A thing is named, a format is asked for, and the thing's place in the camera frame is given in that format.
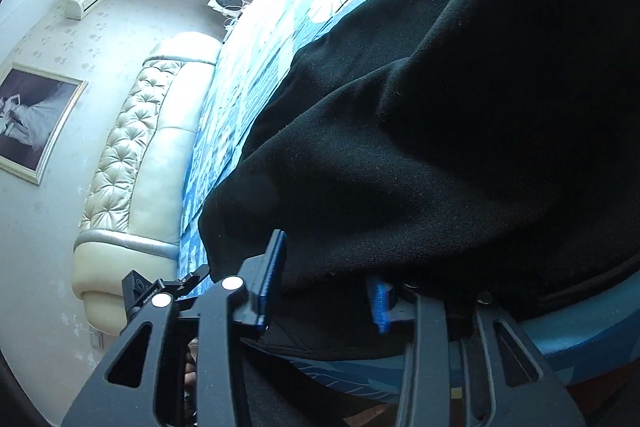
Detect blue patterned bed sheet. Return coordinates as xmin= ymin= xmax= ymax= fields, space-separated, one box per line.
xmin=181 ymin=0 xmax=639 ymax=400

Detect cream tufted leather headboard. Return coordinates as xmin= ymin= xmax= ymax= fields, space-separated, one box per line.
xmin=72 ymin=31 xmax=221 ymax=336

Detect black studded pants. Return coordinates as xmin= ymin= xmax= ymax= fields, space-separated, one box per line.
xmin=198 ymin=0 xmax=639 ymax=361

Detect framed wedding photo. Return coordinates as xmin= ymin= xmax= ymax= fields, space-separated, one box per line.
xmin=1 ymin=63 xmax=87 ymax=185

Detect white electric fan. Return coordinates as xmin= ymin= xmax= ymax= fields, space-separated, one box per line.
xmin=207 ymin=0 xmax=248 ymax=25

